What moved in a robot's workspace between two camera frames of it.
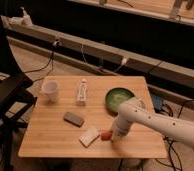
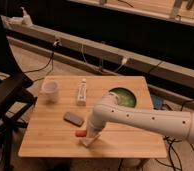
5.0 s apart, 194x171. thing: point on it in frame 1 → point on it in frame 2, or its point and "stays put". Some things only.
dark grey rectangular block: x=73 y=119 stays put
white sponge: x=89 y=136 stays put
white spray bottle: x=26 y=21 stays put
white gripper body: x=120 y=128 → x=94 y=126
